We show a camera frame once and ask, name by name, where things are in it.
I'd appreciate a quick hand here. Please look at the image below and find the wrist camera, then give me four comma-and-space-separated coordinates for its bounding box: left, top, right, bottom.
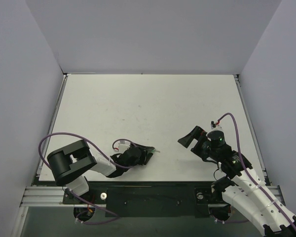
210, 121, 223, 132
118, 140, 132, 153

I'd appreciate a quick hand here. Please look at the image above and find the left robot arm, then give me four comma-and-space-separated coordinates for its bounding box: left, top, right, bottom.
47, 139, 155, 203

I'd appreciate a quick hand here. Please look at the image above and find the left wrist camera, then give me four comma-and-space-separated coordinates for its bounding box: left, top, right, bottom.
118, 140, 132, 153

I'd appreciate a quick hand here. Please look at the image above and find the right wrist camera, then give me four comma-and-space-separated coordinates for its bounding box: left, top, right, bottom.
210, 121, 223, 132

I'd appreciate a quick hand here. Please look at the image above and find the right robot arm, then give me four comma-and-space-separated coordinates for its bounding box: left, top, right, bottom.
178, 125, 296, 237

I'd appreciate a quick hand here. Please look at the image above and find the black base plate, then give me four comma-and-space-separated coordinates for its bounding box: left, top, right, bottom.
63, 181, 232, 221

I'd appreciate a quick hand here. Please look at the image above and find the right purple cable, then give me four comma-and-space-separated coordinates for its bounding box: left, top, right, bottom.
217, 113, 296, 237

